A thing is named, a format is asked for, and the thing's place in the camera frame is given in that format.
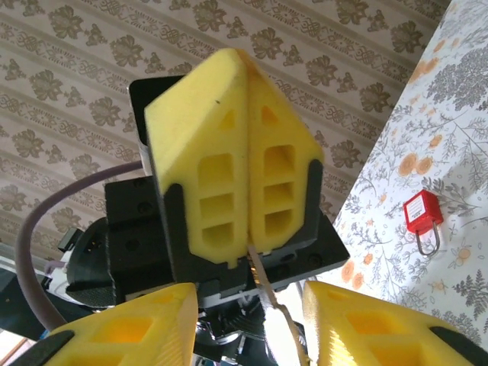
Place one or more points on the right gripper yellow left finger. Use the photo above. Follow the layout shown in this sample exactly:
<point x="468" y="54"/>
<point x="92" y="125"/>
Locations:
<point x="126" y="339"/>

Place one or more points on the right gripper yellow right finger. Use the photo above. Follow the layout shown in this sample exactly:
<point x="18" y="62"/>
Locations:
<point x="381" y="335"/>

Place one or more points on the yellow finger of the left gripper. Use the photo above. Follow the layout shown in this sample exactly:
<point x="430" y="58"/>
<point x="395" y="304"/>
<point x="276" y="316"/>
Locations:
<point x="190" y="126"/>
<point x="286" y="129"/>

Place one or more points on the silver metal key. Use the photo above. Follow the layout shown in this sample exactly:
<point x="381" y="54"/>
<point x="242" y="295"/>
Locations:
<point x="267" y="290"/>

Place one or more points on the red safety padlock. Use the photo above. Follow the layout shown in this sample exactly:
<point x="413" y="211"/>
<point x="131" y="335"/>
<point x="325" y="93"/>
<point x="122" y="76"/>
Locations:
<point x="421" y="213"/>

